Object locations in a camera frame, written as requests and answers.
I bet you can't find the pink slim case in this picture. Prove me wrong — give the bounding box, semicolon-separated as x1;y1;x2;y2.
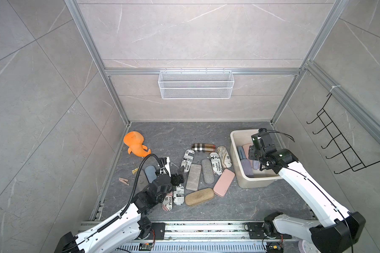
242;143;252;161

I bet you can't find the light blue fabric case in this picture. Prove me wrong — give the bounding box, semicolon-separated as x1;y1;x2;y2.
237;145;247;160

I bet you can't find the beige plastic storage bin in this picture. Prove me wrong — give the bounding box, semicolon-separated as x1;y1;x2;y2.
230;129;282;188

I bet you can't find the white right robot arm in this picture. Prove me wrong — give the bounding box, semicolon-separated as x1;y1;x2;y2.
249;128;366;253

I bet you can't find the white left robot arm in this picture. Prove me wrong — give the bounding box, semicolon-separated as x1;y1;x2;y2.
54;153;185;253

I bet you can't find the map print glasses case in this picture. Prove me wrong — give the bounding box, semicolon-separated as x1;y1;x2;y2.
216;146;232;169

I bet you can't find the plaid glasses case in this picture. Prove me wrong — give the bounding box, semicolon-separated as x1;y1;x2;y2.
191;143;216;152

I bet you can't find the newspaper flag case right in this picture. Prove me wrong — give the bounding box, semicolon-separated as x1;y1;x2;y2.
173;184;185;206

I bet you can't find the newspaper flag case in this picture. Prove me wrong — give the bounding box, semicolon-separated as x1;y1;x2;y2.
162;192;173;211
173;184;185;206

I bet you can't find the newspaper flag case left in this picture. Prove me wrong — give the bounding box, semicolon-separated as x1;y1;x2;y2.
162;192;173;211

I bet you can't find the grey case far left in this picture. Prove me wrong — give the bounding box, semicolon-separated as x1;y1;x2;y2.
135;171;149;193

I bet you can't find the stone grey flat case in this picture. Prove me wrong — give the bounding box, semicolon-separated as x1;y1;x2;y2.
186;163;202;191

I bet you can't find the tan fabric case front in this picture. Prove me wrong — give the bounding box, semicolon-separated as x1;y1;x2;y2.
185;188;215;207

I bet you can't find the newspaper case under tan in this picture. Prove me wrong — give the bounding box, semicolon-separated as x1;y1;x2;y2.
180;149;195;173

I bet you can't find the wooden clothespin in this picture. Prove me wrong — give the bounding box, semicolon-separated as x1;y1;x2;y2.
118;178;129;186

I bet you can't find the grey fabric case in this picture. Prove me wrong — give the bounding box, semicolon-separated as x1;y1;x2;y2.
201;159;214;184

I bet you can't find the pink flat case right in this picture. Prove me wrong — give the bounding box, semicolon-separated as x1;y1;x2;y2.
213;169;235;197

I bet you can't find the newspaper print case centre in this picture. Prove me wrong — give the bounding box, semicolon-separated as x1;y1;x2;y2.
210;152;223;176

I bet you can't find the orange plush toy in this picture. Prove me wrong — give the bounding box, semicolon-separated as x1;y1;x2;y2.
123;131;151;158

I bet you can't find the white round clock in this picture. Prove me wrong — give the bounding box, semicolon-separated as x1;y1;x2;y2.
298;240;320;253

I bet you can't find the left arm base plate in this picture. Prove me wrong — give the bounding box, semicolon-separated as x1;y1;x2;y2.
145;222;166;240

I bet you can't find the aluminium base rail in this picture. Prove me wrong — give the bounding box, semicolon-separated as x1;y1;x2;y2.
72;220;339;253

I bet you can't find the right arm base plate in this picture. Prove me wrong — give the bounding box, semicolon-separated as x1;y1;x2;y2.
244;221;292;239

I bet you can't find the black wire hook rack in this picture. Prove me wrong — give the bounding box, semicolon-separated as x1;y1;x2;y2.
306;92;380;175

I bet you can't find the white wire mesh basket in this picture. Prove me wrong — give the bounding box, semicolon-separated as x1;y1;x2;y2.
158;70;234;100

